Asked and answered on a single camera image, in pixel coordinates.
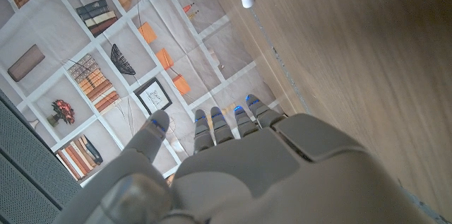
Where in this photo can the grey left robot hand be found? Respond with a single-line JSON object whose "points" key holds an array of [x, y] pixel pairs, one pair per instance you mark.
{"points": [[265, 181]]}

